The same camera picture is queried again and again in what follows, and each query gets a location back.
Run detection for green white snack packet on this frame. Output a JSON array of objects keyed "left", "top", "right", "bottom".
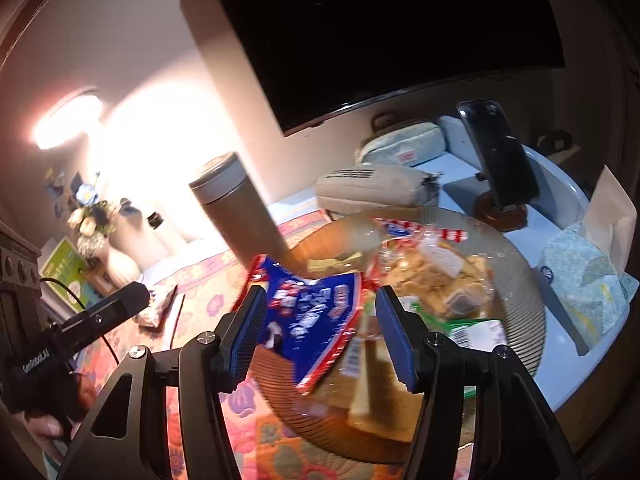
[{"left": 404, "top": 297, "right": 508, "bottom": 352}]

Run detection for sliced toast loaf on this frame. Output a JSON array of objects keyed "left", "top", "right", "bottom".
[{"left": 347, "top": 337, "right": 423, "bottom": 443}]

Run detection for clear bag round pastries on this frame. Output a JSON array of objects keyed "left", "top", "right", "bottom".
[{"left": 371, "top": 231, "right": 496, "bottom": 318}]

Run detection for blue potato chip bag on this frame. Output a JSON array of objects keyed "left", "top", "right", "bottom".
[{"left": 244, "top": 254, "right": 364, "bottom": 394}]

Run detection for purple dark snack bag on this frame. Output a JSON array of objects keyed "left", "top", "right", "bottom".
[{"left": 134, "top": 285, "right": 178, "bottom": 330}]

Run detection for cartoon chef breadstick bag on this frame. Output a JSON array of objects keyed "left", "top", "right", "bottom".
[{"left": 373, "top": 217, "right": 469, "bottom": 243}]

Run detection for brown biscuit pack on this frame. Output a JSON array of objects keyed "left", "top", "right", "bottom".
[{"left": 307, "top": 252, "right": 362, "bottom": 274}]

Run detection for left hand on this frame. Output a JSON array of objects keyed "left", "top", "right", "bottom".
[{"left": 20, "top": 373, "right": 98, "bottom": 466}]

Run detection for green cover book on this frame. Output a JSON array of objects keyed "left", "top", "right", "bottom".
[{"left": 38, "top": 237, "right": 101, "bottom": 314}]

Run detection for amber glass plate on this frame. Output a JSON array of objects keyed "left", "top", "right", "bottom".
[{"left": 252, "top": 207, "right": 546, "bottom": 464}]

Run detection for white ribbed vase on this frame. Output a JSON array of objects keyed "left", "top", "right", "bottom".
[{"left": 101, "top": 243, "right": 142, "bottom": 288}]

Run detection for white desk lamp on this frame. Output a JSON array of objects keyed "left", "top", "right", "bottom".
[{"left": 32, "top": 87, "right": 186, "bottom": 272}]

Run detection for patterned tissue pack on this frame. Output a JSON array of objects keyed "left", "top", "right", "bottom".
[{"left": 538, "top": 223, "right": 639, "bottom": 350}]

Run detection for gold thermos bottle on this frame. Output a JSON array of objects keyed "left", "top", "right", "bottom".
[{"left": 189, "top": 152, "right": 288, "bottom": 269}]

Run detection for white round side table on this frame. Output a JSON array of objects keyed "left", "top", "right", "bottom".
[{"left": 267, "top": 115, "right": 632, "bottom": 413}]

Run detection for beige pencil pouch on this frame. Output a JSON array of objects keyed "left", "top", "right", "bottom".
[{"left": 314, "top": 164, "right": 440, "bottom": 216}]

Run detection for black phone on stand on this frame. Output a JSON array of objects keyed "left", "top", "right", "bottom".
[{"left": 457, "top": 99, "right": 540, "bottom": 232}]

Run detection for light blue pouch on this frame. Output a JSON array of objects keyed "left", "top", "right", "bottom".
[{"left": 355, "top": 120, "right": 447, "bottom": 167}]

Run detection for brown paper bag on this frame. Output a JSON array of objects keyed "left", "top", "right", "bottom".
[{"left": 582, "top": 166, "right": 637, "bottom": 276}]

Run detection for black monitor screen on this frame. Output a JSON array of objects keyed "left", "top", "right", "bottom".
[{"left": 219, "top": 0, "right": 564, "bottom": 135}]

